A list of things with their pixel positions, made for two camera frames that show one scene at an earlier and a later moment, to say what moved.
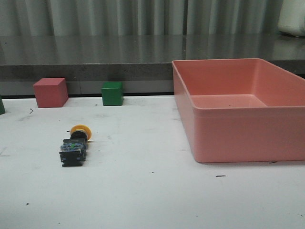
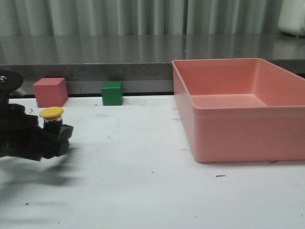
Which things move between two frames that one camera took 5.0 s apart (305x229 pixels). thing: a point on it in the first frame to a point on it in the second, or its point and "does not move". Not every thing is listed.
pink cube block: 51,92 does not move
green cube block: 112,93 does not move
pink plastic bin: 240,109 does not move
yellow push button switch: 73,151 to 52,117
